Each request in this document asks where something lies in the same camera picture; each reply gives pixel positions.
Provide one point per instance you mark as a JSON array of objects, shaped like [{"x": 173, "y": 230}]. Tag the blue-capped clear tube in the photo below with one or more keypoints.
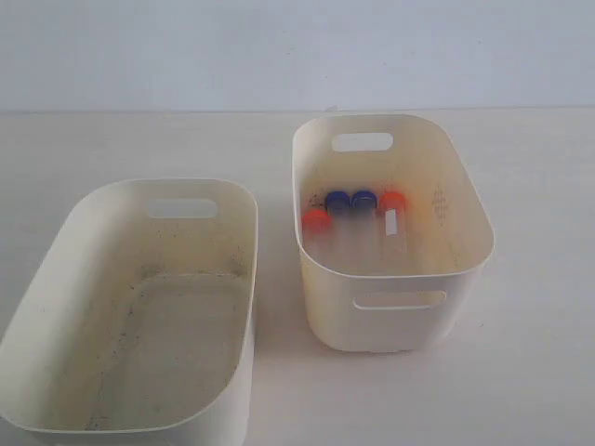
[
  {"x": 364, "y": 207},
  {"x": 338, "y": 207}
]

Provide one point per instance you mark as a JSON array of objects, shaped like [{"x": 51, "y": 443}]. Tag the labelled orange-capped clear tube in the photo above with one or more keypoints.
[{"x": 392, "y": 209}]

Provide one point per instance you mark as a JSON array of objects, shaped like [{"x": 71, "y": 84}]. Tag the white plastic bin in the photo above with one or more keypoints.
[
  {"x": 402, "y": 302},
  {"x": 138, "y": 327}
]

